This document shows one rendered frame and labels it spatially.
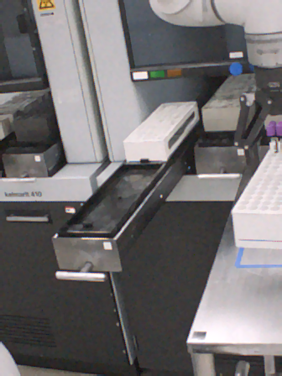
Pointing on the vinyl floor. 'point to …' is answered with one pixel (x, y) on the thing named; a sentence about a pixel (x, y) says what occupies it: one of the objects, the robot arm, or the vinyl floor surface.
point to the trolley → (239, 304)
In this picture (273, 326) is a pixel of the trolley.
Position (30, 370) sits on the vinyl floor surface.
